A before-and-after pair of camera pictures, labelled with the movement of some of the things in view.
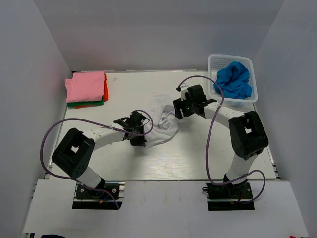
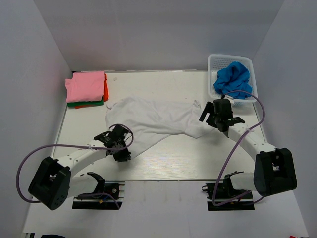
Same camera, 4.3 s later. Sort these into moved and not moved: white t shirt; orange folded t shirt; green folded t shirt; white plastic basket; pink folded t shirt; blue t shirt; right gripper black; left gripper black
Moved: left gripper black; white t shirt; right gripper black
Not moved: white plastic basket; pink folded t shirt; green folded t shirt; blue t shirt; orange folded t shirt
